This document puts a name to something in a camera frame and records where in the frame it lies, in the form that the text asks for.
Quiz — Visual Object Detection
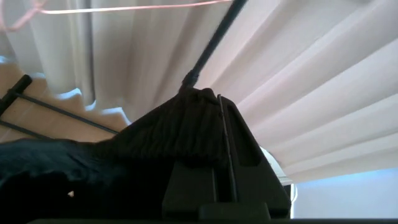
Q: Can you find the beige curtain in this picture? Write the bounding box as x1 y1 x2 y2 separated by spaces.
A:
0 0 398 184

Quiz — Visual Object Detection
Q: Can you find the white laundry basket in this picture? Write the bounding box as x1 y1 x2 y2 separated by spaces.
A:
259 146 299 218

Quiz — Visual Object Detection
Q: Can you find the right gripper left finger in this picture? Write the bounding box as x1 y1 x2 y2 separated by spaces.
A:
162 160 219 218

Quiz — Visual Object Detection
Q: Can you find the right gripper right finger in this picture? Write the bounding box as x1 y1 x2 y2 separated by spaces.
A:
216 94 292 218

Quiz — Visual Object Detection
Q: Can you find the black garment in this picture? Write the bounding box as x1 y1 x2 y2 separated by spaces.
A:
0 87 229 220

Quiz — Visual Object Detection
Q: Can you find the pink clothes hanger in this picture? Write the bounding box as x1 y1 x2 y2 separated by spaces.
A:
0 0 233 32

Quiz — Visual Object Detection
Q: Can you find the black clothes rack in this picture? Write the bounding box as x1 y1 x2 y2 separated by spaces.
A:
0 0 249 141

